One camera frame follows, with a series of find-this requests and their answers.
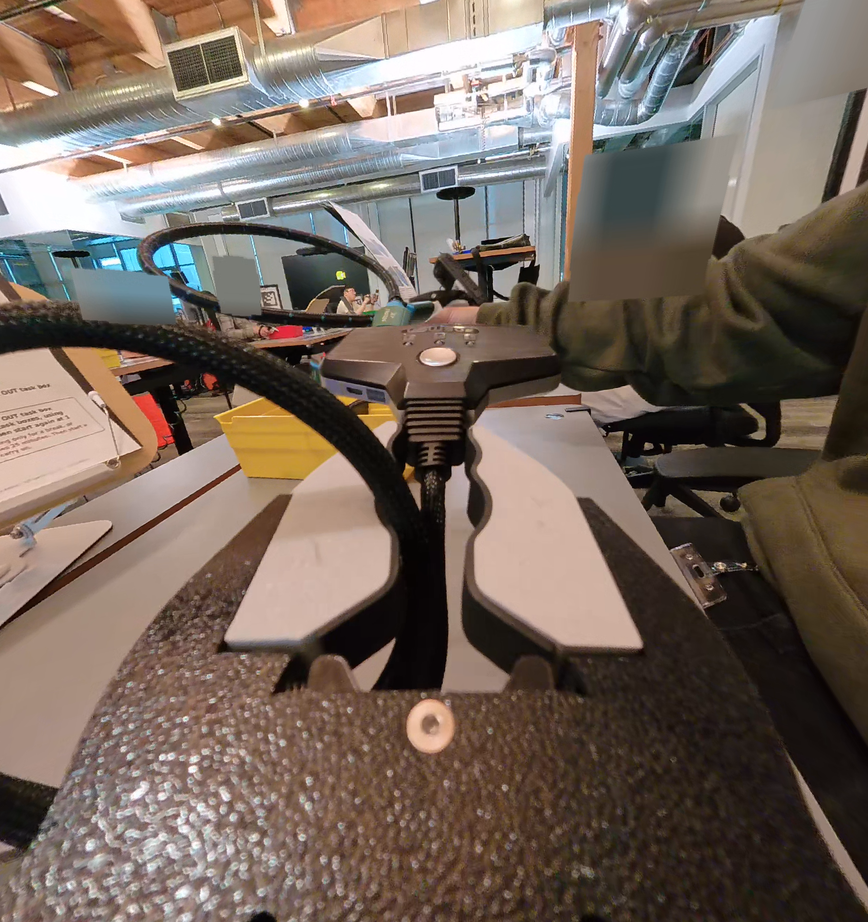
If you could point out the yellow plastic bin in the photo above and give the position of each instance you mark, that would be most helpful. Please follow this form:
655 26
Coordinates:
275 446

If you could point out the red crate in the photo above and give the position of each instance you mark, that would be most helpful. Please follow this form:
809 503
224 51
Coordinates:
153 431

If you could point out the small red plastic bin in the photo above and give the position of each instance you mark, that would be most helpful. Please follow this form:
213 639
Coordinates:
287 332

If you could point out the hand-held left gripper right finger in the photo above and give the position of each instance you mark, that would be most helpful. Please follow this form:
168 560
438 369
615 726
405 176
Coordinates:
549 562

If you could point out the white foam board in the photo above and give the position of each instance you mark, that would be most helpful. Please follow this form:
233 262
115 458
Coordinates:
376 245

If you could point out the white vent box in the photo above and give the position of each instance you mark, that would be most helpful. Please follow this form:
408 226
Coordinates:
207 63

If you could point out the wooden column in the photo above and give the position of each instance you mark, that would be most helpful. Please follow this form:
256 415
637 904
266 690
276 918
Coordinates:
583 144

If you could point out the printed instruction sheet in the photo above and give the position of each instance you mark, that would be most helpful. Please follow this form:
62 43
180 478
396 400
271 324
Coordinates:
30 446

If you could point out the raised wooden table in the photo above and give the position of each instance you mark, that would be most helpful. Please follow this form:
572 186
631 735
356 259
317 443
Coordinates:
491 253

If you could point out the person's right hand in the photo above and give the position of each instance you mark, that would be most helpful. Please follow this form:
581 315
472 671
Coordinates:
455 315

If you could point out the wooden sheet holder board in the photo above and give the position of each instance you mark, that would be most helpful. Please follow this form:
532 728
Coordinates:
109 374

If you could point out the clear badge clip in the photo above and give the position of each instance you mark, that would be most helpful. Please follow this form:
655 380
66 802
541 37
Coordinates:
697 573

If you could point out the silver ceiling pipes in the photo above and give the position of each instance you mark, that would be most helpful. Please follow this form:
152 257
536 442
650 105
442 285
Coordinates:
664 72

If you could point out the black round-topped stand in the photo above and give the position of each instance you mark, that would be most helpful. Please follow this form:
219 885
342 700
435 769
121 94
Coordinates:
455 193

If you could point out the black office chair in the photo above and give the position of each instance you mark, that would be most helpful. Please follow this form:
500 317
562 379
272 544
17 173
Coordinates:
729 468

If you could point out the person's right forearm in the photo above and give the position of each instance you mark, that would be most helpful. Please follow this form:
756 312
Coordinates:
693 324

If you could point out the large silver air duct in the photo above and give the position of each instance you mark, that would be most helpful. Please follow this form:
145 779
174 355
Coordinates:
117 101

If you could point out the person's torso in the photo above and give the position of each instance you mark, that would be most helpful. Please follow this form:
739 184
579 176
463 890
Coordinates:
837 576

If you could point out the person's legs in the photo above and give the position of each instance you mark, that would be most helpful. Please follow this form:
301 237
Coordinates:
801 684

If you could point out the white stand base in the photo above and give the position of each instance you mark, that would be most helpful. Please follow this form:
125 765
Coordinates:
59 562

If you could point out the black video switch box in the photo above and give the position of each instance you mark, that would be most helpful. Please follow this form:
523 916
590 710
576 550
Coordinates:
491 360

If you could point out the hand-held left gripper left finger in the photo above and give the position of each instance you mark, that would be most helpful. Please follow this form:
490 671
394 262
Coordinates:
318 547

